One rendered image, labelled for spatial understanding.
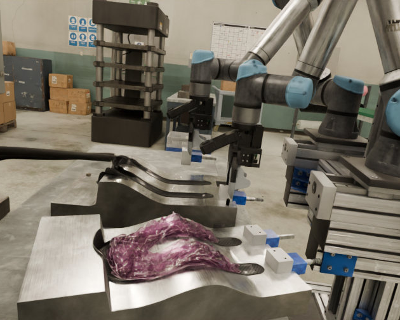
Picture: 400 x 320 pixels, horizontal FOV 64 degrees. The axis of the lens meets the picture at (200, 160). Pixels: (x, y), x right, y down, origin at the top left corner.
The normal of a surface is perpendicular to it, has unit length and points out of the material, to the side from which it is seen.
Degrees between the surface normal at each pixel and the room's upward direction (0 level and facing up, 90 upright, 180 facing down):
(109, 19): 90
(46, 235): 0
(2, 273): 0
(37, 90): 90
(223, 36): 90
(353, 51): 90
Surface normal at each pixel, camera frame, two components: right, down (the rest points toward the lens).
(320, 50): -0.19, 0.34
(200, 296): 0.32, 0.29
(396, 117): -0.46, 0.31
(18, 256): 0.10, -0.96
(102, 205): 0.02, 0.27
